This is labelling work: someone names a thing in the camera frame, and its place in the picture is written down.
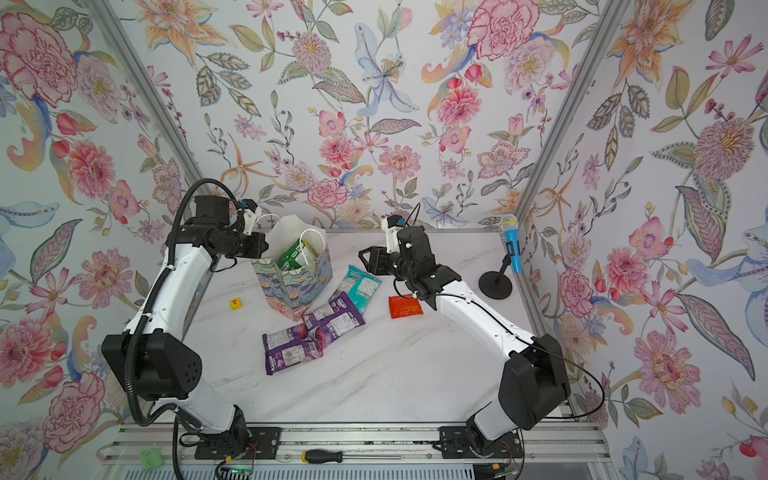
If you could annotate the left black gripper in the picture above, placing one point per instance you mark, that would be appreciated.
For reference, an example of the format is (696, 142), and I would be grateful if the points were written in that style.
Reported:
(256, 248)

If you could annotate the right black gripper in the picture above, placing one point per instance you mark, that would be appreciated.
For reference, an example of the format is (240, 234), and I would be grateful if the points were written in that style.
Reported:
(378, 260)

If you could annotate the teal snack packet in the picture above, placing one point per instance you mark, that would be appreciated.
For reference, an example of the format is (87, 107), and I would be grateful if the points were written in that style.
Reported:
(359, 285)

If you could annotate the green Fox's candy bag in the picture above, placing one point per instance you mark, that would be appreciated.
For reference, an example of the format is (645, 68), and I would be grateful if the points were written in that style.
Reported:
(299, 255)

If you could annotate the floral paper gift bag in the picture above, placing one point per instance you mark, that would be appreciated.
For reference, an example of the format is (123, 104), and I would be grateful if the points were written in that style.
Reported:
(291, 293)

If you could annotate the purple snack packet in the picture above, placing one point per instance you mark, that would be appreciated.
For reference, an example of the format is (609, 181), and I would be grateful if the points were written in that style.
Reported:
(329, 322)
(289, 347)

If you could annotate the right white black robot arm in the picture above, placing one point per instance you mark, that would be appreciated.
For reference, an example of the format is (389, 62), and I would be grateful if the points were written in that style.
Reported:
(533, 380)

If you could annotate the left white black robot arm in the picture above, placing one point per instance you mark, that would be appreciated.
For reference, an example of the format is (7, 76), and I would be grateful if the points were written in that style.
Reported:
(158, 372)

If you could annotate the small red sachet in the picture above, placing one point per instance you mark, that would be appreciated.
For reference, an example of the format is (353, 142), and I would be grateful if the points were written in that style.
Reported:
(404, 307)

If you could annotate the black microphone stand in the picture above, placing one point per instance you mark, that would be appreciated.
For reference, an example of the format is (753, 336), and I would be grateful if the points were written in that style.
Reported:
(495, 284)

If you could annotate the blue toy microphone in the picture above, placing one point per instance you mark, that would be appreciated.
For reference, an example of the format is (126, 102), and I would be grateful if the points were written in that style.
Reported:
(509, 226)

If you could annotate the black yellow screwdriver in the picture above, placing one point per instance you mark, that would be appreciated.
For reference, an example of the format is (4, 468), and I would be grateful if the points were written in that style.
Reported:
(323, 456)

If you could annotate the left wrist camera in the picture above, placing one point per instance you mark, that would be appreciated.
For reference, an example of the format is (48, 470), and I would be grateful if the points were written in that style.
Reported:
(250, 212)

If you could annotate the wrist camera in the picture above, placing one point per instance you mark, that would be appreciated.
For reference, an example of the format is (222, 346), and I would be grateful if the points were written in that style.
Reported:
(392, 225)
(250, 212)

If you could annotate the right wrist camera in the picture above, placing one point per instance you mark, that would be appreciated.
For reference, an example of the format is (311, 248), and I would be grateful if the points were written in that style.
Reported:
(392, 225)

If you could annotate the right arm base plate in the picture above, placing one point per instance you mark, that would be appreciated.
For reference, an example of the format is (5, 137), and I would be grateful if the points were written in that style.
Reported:
(463, 442)

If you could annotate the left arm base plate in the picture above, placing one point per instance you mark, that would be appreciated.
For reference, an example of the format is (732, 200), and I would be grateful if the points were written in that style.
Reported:
(259, 443)

